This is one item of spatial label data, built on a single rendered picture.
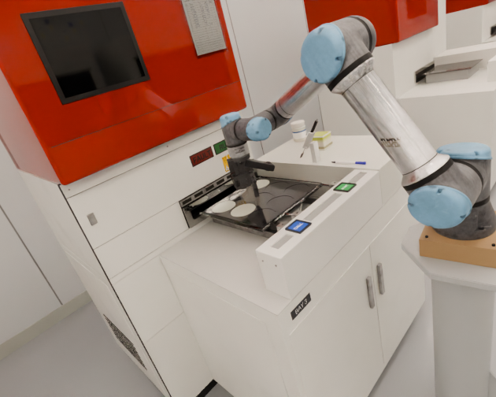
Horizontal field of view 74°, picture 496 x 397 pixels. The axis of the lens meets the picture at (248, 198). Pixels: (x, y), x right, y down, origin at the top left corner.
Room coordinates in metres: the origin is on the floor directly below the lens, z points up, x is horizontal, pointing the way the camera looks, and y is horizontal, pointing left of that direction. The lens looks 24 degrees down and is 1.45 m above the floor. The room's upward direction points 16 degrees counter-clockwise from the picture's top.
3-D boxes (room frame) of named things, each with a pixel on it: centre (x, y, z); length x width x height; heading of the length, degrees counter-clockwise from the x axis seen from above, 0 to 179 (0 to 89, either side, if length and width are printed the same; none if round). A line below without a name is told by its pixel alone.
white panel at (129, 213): (1.29, 0.24, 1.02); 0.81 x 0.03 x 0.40; 129
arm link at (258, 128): (1.10, -0.09, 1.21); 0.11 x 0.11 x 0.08; 39
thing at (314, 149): (1.30, -0.31, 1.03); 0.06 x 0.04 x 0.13; 39
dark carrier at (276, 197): (1.23, -0.05, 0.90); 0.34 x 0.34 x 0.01; 39
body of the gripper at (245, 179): (1.17, -0.01, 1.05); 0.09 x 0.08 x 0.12; 96
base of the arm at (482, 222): (0.74, -0.55, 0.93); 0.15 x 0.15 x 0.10
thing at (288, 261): (0.91, -0.22, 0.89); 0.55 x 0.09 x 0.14; 129
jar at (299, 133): (1.65, -0.35, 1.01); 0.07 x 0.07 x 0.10
